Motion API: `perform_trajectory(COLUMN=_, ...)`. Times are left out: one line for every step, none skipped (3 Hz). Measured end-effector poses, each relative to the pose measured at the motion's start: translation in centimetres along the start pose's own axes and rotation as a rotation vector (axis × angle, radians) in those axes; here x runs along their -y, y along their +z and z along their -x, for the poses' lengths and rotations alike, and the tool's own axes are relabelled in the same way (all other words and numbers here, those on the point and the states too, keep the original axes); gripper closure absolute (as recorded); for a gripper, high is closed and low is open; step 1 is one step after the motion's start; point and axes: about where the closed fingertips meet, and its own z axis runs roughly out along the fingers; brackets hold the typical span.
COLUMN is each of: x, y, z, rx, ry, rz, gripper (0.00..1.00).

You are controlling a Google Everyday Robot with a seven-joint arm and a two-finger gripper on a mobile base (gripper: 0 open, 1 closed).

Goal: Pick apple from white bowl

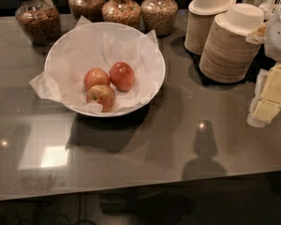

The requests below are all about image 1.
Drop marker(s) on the paper bowl stack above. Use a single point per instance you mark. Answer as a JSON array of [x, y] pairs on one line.
[[200, 19], [226, 55]]

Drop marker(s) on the white paper liner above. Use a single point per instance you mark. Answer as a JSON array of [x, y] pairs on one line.
[[68, 63]]

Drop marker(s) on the red apple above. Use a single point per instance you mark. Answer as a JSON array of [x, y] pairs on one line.
[[122, 76], [96, 76]]

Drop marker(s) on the black mat under stacks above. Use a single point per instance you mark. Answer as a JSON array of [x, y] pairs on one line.
[[261, 61]]

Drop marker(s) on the white bowl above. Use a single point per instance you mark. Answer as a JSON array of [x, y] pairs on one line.
[[84, 41]]

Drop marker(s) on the glass jar brown cereal left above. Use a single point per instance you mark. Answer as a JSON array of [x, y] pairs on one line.
[[39, 20]]

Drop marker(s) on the paper bowl stack rear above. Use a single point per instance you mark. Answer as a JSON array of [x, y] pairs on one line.
[[200, 19]]

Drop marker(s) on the yellow-red apple front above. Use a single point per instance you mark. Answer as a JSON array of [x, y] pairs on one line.
[[103, 95]]

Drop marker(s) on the paper bowl stack front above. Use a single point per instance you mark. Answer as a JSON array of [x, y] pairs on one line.
[[226, 55]]

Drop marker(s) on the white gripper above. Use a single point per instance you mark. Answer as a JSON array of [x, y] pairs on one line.
[[279, 37]]

